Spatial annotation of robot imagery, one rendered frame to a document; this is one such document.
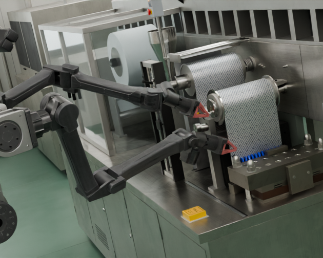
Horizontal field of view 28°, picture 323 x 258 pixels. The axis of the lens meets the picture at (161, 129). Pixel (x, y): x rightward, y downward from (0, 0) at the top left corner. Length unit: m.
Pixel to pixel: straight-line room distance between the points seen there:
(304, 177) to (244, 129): 0.30
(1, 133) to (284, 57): 1.28
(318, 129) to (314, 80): 0.45
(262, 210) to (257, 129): 0.37
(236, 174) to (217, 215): 0.18
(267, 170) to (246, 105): 0.29
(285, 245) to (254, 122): 0.50
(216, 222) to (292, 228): 0.30
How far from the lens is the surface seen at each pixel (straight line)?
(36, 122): 1.92
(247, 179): 2.41
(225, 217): 2.41
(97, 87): 2.56
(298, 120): 2.74
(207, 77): 2.75
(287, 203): 2.46
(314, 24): 2.47
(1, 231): 2.19
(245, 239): 2.41
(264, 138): 2.65
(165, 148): 2.36
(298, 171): 2.50
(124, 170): 2.26
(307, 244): 2.56
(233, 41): 2.87
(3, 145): 1.88
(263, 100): 2.62
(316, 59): 2.50
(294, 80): 2.66
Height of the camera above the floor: 1.83
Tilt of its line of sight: 14 degrees down
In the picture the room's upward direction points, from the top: 11 degrees counter-clockwise
